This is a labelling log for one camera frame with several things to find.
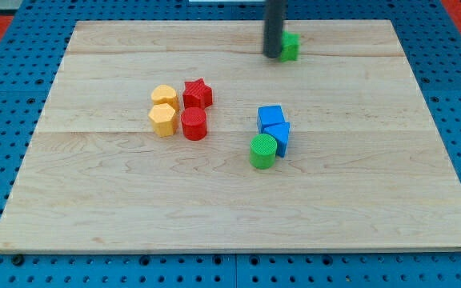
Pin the yellow hexagon block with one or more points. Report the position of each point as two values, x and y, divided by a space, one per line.
163 119

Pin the wooden board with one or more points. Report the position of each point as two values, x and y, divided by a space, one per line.
365 168

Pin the red star block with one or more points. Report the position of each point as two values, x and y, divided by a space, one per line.
197 94

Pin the green star block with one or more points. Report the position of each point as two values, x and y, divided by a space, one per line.
290 47

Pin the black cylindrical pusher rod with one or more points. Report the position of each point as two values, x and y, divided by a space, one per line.
274 13

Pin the blue cube block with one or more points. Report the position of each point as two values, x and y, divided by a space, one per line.
269 116

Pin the red cylinder block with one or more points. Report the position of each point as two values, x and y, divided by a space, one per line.
193 121

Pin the green cylinder block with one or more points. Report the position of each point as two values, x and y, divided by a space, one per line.
263 149

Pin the yellow heart block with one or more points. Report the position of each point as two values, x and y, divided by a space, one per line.
164 94

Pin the blue triangle block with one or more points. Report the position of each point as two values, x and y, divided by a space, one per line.
280 132

